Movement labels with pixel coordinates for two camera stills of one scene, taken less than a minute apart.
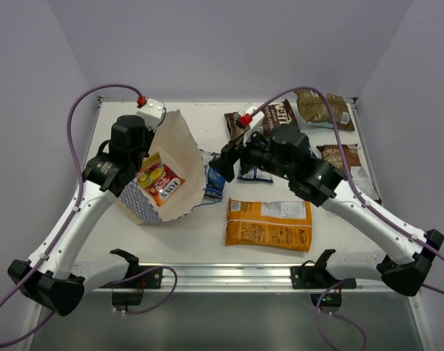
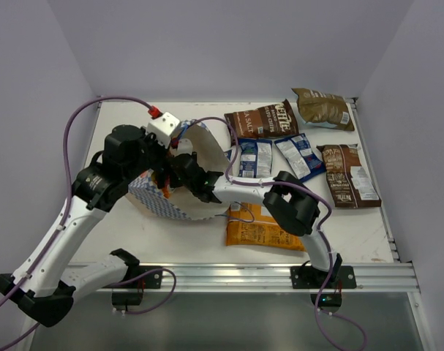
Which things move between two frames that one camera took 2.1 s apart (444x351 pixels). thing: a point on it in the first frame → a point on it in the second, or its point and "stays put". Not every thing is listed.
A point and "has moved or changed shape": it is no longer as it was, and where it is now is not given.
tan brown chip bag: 313,108 stays put
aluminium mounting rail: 232,278 stays put
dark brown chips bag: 353,158 stays put
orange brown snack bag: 281,224 stays put
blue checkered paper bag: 173,139 has moved or changed shape
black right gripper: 231,153 → 173,182
